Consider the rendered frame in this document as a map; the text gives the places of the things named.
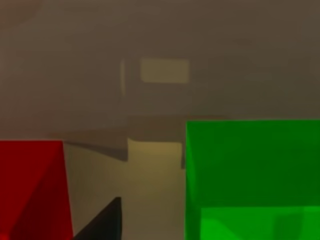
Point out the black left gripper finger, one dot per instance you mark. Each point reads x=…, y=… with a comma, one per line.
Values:
x=106, y=223

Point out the red cube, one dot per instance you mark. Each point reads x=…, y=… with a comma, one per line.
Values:
x=30, y=190

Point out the green cube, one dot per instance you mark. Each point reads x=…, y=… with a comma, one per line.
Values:
x=252, y=180

